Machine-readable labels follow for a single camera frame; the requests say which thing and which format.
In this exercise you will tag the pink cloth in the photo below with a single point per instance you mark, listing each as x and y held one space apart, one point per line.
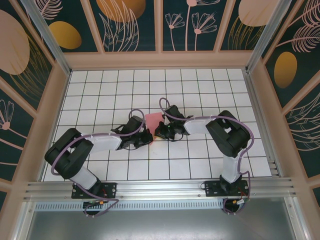
152 120

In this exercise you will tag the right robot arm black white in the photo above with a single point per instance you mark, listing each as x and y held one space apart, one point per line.
230 140

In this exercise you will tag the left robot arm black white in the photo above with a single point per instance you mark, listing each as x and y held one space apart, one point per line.
67 155

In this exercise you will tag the grey metal sheet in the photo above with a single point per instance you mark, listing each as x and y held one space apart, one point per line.
160 225

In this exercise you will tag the black controller board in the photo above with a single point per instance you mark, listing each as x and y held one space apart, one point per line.
240 201
93 203

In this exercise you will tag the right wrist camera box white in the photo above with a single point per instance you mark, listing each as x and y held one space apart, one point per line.
164 118

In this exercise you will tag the aluminium mounting rail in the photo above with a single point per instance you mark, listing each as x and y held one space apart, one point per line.
160 188

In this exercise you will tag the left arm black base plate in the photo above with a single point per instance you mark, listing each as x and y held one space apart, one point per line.
110 187

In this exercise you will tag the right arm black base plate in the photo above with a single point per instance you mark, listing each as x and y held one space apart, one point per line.
212 191

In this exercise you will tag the aluminium side rail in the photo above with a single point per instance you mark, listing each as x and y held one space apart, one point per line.
254 100

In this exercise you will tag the aluminium frame post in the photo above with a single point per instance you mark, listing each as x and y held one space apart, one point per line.
47 37
266 37

